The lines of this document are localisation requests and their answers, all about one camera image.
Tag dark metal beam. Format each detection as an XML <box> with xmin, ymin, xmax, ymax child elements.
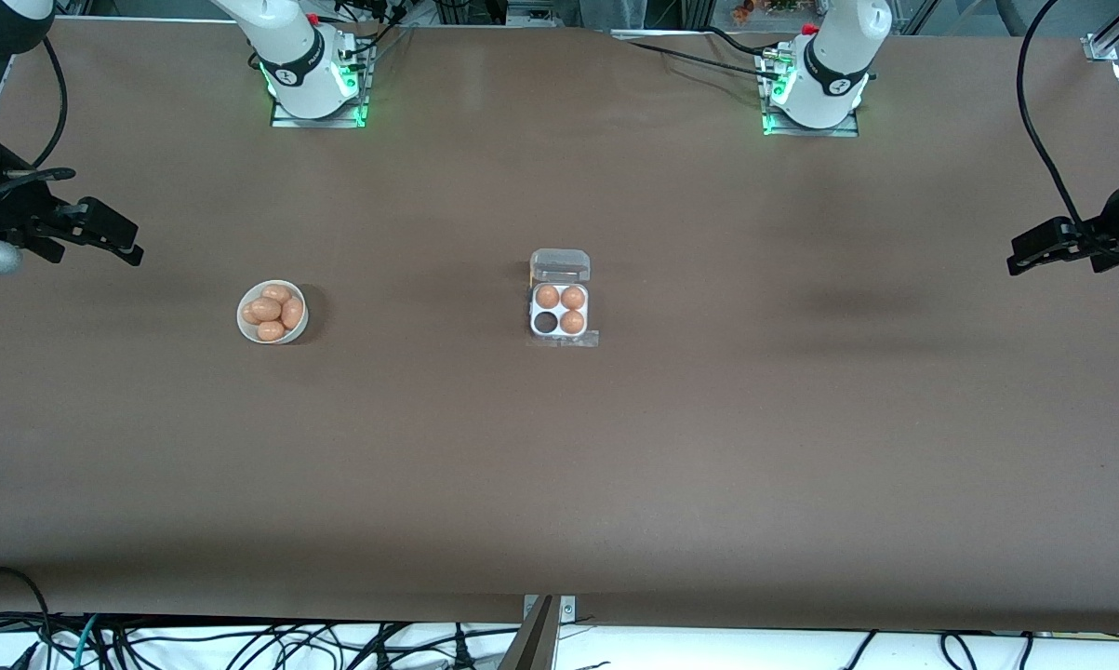
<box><xmin>497</xmin><ymin>596</ymin><xmax>560</xmax><ymax>670</ymax></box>

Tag aluminium frame profile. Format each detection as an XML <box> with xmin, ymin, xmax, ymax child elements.
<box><xmin>1083</xmin><ymin>0</ymin><xmax>1119</xmax><ymax>62</ymax></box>

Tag large brown table mat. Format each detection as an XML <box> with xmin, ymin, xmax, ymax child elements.
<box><xmin>0</xmin><ymin>19</ymin><xmax>1119</xmax><ymax>634</ymax></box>

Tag clear plastic egg box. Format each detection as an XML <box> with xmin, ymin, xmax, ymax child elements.
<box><xmin>526</xmin><ymin>248</ymin><xmax>601</xmax><ymax>351</ymax></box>

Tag black looped floor cable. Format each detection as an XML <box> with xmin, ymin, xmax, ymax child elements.
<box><xmin>0</xmin><ymin>564</ymin><xmax>54</xmax><ymax>670</ymax></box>

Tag black power cable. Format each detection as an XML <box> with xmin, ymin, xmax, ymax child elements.
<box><xmin>627</xmin><ymin>39</ymin><xmax>783</xmax><ymax>81</ymax></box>
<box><xmin>703</xmin><ymin>26</ymin><xmax>783</xmax><ymax>59</ymax></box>

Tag white round bowl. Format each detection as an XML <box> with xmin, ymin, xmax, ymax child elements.
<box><xmin>237</xmin><ymin>279</ymin><xmax>310</xmax><ymax>345</ymax></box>

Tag black base cable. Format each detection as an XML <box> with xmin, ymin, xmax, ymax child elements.
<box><xmin>331</xmin><ymin>0</ymin><xmax>416</xmax><ymax>57</ymax></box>

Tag teal cable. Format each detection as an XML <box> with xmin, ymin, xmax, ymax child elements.
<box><xmin>73</xmin><ymin>614</ymin><xmax>102</xmax><ymax>670</ymax></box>

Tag small metal table bracket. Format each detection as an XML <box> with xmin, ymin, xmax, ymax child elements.
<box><xmin>522</xmin><ymin>596</ymin><xmax>577</xmax><ymax>624</ymax></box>

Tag tangled black floor cables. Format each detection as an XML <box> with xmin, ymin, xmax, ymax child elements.
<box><xmin>52</xmin><ymin>619</ymin><xmax>523</xmax><ymax>670</ymax></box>

